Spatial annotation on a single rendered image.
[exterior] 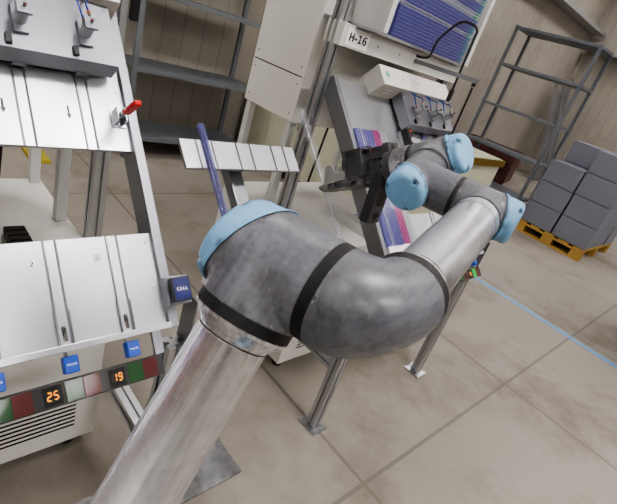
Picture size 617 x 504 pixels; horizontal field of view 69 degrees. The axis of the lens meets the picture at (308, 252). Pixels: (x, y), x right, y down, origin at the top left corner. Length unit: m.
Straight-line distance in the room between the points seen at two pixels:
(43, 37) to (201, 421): 0.77
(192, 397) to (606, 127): 11.35
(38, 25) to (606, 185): 5.35
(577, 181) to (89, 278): 5.35
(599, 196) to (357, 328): 5.37
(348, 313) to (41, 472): 1.33
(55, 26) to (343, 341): 0.83
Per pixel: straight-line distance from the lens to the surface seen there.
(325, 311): 0.42
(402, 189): 0.78
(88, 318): 0.93
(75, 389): 0.92
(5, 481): 1.63
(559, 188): 5.85
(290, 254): 0.44
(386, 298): 0.43
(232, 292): 0.46
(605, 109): 11.67
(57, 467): 1.64
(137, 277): 0.97
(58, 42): 1.04
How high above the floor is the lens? 1.32
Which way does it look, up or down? 25 degrees down
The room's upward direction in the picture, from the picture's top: 19 degrees clockwise
